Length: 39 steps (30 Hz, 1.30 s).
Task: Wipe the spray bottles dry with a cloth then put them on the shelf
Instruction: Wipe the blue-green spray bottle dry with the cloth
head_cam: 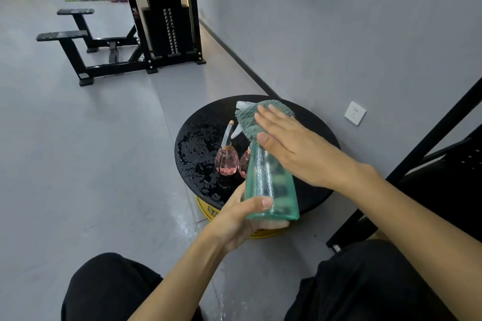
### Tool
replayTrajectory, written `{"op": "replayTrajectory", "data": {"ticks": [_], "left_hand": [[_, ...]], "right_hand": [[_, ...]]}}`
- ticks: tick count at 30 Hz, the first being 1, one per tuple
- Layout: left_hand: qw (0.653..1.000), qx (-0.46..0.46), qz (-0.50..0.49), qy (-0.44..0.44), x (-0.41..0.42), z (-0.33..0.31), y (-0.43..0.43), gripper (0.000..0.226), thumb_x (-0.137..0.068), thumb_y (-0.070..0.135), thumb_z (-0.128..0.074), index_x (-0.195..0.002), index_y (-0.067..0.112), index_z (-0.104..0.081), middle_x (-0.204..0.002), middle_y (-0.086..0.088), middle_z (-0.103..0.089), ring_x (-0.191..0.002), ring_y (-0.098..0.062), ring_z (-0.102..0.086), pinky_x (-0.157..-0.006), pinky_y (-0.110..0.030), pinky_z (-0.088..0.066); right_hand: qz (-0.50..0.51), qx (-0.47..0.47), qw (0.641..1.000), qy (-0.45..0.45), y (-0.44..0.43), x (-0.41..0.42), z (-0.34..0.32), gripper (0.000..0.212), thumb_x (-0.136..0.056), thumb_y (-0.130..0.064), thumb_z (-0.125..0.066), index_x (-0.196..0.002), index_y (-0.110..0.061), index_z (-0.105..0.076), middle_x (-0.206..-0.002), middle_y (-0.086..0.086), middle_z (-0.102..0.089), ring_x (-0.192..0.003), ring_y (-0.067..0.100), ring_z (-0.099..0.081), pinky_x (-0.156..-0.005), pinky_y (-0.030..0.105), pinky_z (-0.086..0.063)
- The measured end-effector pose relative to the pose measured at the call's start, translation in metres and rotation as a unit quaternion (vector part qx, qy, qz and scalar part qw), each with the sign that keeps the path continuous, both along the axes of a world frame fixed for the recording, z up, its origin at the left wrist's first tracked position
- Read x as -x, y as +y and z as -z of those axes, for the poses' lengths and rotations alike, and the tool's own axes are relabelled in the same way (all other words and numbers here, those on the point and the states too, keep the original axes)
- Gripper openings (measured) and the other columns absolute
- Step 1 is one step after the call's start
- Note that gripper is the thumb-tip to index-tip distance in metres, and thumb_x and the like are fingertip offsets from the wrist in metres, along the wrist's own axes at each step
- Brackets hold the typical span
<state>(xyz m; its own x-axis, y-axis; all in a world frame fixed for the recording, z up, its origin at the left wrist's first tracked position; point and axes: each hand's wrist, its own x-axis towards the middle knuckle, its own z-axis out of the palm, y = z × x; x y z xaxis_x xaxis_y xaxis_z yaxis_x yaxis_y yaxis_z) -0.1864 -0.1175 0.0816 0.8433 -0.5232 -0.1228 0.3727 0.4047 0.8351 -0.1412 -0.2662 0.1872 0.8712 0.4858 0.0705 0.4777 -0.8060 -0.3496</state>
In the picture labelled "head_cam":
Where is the green cleaning cloth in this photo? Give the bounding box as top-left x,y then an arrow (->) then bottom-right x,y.
235,99 -> 295,141

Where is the pink spray bottle grey nozzle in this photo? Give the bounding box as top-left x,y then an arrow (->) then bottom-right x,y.
239,145 -> 252,180
215,120 -> 240,177

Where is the person's left hand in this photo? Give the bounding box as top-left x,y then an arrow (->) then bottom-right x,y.
203,183 -> 291,254

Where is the black cable weight machine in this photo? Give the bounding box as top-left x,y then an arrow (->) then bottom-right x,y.
36,0 -> 207,87

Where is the person's right hand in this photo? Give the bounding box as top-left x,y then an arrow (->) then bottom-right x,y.
254,103 -> 379,194

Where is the person's left forearm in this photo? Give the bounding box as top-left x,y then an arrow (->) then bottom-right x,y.
128,234 -> 226,321

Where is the person's right forearm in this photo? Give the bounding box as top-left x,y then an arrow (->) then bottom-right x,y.
338,165 -> 482,321

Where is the black metal rack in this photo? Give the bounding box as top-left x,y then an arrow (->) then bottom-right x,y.
325,78 -> 482,254

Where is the green spray bottle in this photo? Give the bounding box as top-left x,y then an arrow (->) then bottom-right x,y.
230,100 -> 300,222

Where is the round black table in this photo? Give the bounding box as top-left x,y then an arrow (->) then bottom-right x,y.
174,95 -> 341,216

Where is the white wall socket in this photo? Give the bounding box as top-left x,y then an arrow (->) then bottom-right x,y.
344,101 -> 368,126

